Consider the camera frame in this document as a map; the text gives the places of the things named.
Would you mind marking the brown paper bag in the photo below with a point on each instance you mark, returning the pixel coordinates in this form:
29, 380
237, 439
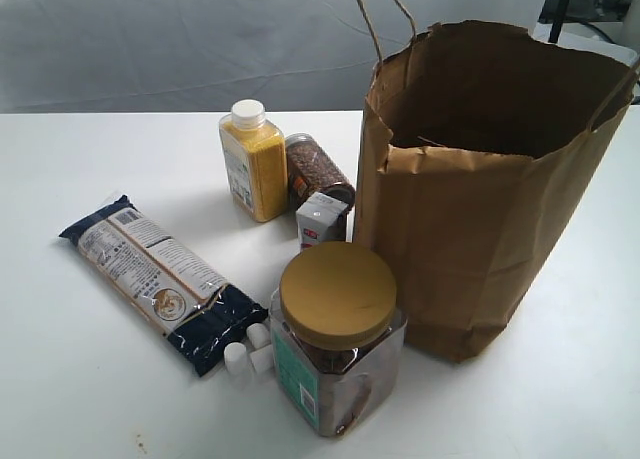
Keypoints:
477, 144

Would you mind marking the dark seed spice jar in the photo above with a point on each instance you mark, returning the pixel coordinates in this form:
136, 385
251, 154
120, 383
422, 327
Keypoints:
310, 169

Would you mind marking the small white carton box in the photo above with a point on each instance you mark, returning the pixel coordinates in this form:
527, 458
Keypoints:
319, 219

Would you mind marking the yellow millet bottle, white cap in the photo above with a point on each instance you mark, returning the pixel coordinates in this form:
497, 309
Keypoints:
255, 160

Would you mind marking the large jar, gold lid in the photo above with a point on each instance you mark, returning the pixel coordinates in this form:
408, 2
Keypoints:
337, 334

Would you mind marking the small white bottle rear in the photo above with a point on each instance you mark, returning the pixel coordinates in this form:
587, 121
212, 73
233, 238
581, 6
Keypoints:
258, 335

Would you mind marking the small white bottle middle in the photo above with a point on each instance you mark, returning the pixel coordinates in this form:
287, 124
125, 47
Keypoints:
262, 359

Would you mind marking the noodle packet, navy ends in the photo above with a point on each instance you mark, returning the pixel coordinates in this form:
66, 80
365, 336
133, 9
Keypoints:
196, 309

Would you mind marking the white backdrop cloth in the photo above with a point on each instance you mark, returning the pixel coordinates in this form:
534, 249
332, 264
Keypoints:
203, 55

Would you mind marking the black stand pole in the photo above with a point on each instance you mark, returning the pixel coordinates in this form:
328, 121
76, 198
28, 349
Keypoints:
558, 18

